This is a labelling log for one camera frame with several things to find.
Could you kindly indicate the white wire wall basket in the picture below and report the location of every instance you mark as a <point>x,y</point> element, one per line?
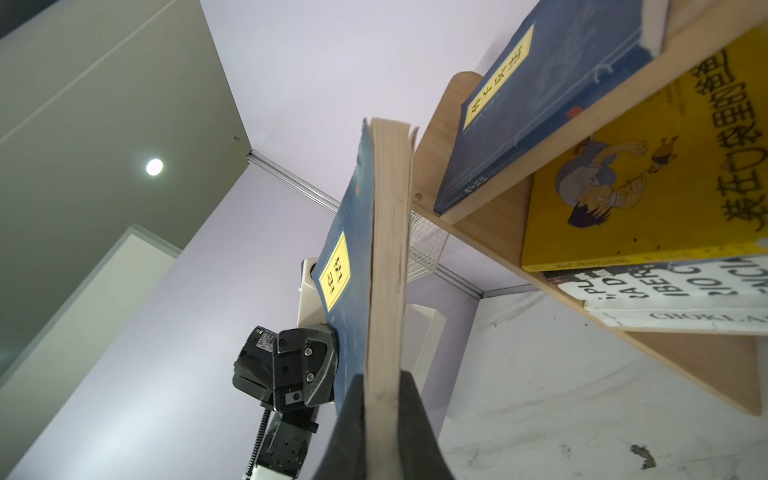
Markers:
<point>426,244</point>

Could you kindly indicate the dark blue book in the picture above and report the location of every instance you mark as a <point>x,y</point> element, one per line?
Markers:
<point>565,56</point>
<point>361,277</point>

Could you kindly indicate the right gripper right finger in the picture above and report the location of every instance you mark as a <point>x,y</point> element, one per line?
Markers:
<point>420,455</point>

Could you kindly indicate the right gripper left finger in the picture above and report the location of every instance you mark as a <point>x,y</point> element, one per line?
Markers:
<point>345,456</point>

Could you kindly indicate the yellow book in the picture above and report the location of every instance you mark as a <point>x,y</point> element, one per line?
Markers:
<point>681,176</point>

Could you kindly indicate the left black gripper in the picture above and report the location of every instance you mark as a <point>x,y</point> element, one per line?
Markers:
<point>290,370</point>

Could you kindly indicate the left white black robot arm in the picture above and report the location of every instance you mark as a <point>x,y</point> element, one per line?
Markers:
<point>283,439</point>

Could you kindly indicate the wooden two-tier bookshelf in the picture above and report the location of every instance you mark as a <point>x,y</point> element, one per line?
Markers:
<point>493,218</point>

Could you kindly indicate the white book with photo cover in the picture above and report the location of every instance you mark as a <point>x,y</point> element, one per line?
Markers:
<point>718,321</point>

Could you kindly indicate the white book with black lettering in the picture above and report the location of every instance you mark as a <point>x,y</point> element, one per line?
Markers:
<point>724,276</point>

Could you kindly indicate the black ceiling spotlight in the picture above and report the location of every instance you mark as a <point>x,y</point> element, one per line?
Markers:
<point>154,167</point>

